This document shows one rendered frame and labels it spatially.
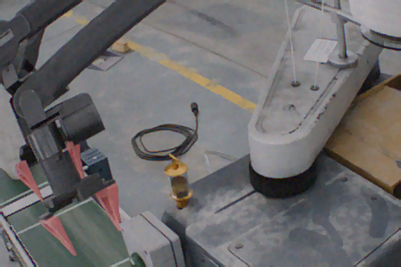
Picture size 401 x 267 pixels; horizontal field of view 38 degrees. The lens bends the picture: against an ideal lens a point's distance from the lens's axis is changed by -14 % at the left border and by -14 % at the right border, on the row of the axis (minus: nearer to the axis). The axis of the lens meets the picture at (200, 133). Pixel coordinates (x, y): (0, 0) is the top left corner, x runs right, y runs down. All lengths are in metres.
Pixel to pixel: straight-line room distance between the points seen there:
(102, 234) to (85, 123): 1.41
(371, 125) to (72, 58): 0.47
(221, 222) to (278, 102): 0.17
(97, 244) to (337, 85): 1.58
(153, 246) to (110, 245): 1.54
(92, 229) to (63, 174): 1.43
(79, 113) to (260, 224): 0.35
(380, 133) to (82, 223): 1.69
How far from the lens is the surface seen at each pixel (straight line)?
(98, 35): 0.99
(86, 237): 2.38
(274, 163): 0.79
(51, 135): 0.99
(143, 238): 0.80
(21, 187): 2.78
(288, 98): 0.86
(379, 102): 1.02
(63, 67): 0.98
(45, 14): 0.99
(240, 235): 0.77
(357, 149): 0.89
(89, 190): 0.99
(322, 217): 0.78
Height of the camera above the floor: 1.83
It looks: 31 degrees down
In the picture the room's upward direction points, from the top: 9 degrees counter-clockwise
